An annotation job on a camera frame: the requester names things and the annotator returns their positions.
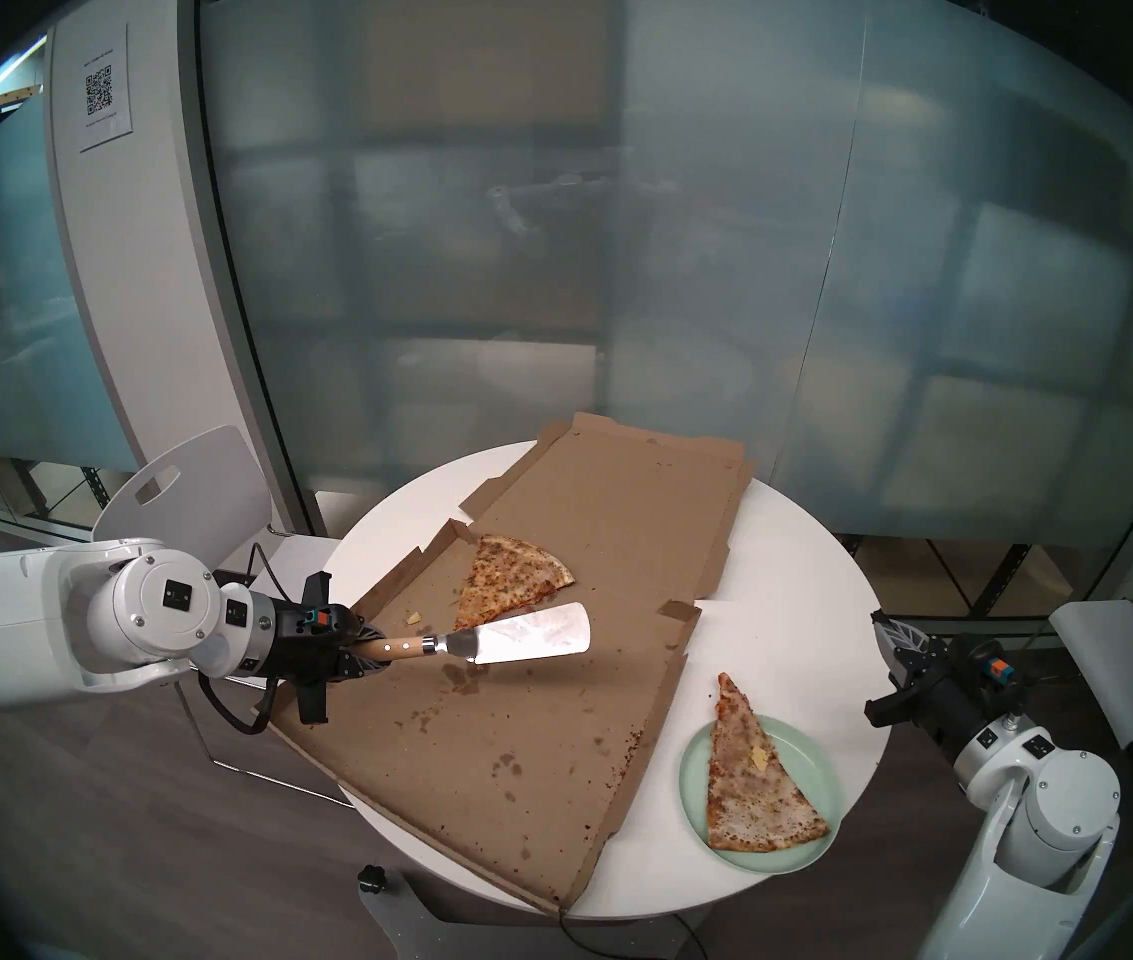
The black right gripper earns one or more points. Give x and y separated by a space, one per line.
966 688

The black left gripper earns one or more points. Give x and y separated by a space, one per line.
316 648

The pale cheese pizza slice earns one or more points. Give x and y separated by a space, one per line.
751 788

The cardboard pizza box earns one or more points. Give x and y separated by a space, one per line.
616 498

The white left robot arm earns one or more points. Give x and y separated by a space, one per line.
36 618

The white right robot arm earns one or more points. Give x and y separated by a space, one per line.
1056 798

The pale green plate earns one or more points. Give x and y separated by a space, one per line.
816 768

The browned pizza slice bitten tip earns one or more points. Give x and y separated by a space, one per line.
516 573

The black metal shelf upright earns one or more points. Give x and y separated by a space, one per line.
998 580
94 498

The white chair with black legs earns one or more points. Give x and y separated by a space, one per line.
1116 658

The black knob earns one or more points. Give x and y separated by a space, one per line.
372 878

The paper sign with QR code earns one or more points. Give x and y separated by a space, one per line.
101 93

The wooden board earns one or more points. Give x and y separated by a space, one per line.
11 96

